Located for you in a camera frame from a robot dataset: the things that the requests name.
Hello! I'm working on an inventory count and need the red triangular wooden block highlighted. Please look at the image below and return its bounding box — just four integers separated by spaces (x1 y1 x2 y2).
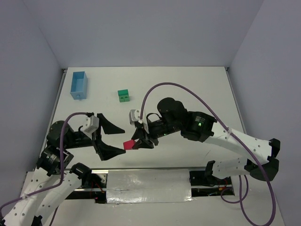
123 140 135 150

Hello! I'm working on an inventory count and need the green arched hospital block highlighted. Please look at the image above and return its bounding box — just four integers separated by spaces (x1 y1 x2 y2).
119 94 130 103

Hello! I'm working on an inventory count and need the green rectangular wooden block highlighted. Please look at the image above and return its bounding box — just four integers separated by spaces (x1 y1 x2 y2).
118 89 128 96

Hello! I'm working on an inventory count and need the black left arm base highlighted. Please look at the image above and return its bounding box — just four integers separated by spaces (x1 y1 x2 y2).
70 163 107 191

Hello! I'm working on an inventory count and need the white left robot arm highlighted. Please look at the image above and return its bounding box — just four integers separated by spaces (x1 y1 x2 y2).
0 113 126 226

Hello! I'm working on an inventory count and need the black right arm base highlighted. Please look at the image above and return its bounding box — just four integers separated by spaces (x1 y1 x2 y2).
189 166 234 197

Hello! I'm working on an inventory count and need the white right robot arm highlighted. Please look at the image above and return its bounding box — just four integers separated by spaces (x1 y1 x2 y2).
129 97 280 181

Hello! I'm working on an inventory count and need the blue plastic bin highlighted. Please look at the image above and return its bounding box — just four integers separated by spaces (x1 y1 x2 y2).
70 71 88 100

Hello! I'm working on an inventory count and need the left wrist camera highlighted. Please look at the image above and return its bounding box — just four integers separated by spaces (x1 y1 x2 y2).
81 115 99 139

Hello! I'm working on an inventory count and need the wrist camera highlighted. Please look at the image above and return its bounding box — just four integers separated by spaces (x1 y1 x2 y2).
81 115 99 139
129 109 149 133

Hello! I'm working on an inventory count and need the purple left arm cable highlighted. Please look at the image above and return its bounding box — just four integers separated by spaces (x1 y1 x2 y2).
0 112 92 226

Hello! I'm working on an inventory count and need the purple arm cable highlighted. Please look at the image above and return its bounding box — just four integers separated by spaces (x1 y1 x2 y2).
140 82 276 226
0 112 92 226

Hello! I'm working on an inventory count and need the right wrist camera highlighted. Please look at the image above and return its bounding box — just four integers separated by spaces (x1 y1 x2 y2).
129 109 149 133

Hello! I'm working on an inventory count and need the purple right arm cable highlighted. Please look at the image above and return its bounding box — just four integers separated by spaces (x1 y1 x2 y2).
140 82 276 226

